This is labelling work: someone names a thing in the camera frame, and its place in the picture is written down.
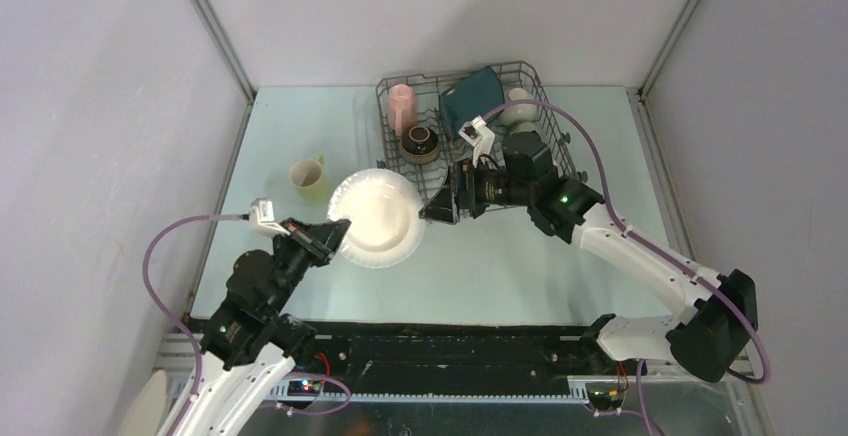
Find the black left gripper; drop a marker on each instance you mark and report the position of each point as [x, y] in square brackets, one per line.
[320, 239]

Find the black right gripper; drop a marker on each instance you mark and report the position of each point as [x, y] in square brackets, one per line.
[443, 207]

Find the white scalloped plate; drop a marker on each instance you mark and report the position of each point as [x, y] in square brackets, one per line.
[383, 208]

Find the light green ceramic mug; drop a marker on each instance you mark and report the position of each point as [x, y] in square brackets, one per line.
[309, 179]

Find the brown glazed bowl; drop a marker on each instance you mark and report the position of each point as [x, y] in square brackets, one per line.
[420, 145]

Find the pink ceramic mug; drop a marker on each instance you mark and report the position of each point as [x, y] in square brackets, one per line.
[402, 114]

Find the dark teal square plate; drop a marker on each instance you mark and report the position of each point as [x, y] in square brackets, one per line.
[473, 96]

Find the small white ribbed bowl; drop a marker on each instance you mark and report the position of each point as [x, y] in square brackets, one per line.
[518, 113]

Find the light green bowl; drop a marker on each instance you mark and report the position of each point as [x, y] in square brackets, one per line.
[524, 127]

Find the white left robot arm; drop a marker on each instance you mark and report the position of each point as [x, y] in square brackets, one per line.
[250, 343]

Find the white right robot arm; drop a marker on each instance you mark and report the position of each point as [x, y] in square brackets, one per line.
[712, 316]

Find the left electronics board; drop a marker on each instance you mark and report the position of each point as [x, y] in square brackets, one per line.
[304, 388]

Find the electronics board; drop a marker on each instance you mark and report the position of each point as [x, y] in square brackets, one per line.
[600, 397]
[304, 388]

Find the right electronics board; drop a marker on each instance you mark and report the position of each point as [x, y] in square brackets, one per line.
[600, 397]

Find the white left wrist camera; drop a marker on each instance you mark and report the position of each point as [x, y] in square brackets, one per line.
[261, 219]

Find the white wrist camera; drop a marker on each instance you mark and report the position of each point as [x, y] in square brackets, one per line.
[261, 219]
[479, 136]

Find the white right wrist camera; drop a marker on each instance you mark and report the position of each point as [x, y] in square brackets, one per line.
[479, 136]

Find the grey wire dish rack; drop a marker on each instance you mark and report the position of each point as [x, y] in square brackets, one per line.
[429, 173]

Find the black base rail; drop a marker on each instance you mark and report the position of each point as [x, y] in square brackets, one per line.
[455, 361]

